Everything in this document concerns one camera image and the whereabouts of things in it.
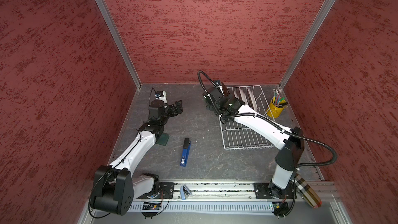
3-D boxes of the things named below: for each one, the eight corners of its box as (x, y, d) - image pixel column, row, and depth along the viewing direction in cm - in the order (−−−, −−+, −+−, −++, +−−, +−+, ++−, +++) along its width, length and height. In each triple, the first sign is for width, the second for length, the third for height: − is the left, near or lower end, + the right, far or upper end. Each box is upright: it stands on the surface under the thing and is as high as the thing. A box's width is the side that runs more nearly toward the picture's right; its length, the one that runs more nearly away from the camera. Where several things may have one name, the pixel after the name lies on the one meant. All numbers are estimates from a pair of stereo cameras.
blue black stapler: (180, 166, 84) (179, 163, 80) (184, 140, 93) (184, 137, 89) (187, 167, 83) (187, 164, 80) (191, 141, 93) (190, 137, 89)
